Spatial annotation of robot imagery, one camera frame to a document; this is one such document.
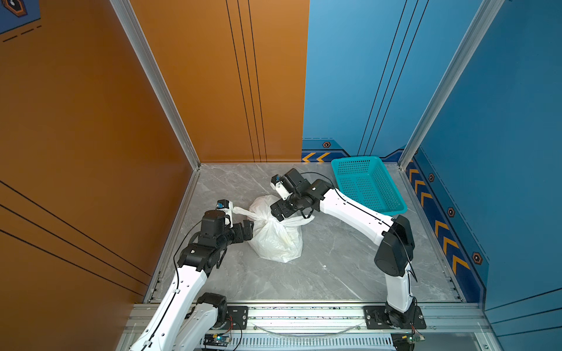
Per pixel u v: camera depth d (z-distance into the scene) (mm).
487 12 700
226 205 682
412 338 693
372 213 513
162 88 891
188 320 564
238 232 682
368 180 1122
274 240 807
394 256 471
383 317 724
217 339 707
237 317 737
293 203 697
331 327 728
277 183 734
